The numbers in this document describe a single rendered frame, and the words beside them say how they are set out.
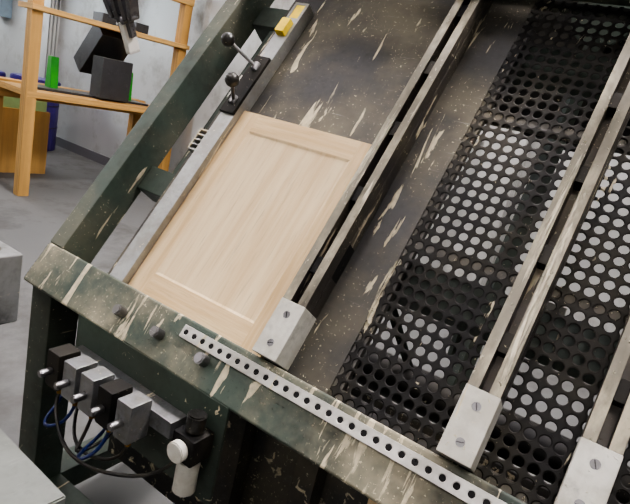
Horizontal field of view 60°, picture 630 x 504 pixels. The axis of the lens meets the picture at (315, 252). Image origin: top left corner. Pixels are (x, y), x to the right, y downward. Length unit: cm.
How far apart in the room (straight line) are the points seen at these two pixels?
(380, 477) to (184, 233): 76
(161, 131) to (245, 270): 59
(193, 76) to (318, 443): 114
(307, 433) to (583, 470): 46
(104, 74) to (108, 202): 438
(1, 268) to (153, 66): 578
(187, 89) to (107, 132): 604
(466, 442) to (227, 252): 69
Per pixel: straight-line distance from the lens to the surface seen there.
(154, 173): 168
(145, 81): 719
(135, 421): 123
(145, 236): 146
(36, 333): 170
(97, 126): 794
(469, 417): 99
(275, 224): 131
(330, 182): 132
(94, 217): 163
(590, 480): 98
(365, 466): 103
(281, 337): 112
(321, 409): 107
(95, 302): 144
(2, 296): 150
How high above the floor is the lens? 143
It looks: 15 degrees down
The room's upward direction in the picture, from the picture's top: 13 degrees clockwise
